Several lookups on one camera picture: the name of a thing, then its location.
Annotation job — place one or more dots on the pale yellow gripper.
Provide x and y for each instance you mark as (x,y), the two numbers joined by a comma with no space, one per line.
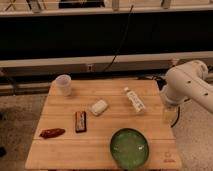
(169,115)

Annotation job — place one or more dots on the green ceramic bowl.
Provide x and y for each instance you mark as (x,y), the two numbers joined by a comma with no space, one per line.
(129,148)

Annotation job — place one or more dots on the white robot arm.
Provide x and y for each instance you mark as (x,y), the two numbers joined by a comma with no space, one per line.
(186,80)

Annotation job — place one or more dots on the white plastic bottle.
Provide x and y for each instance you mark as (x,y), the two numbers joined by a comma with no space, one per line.
(135,100)

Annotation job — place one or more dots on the white wrapped soap bar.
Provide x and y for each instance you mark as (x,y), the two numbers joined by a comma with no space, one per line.
(99,107)

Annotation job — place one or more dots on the brown chocolate bar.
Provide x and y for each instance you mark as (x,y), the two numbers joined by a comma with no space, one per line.
(80,122)

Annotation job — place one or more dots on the wooden folding table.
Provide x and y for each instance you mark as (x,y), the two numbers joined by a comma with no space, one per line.
(91,149)

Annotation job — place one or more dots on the clear plastic cup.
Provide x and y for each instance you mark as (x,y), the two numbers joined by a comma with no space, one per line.
(63,82)

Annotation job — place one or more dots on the red snack packet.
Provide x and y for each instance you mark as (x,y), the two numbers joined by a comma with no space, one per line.
(52,133)

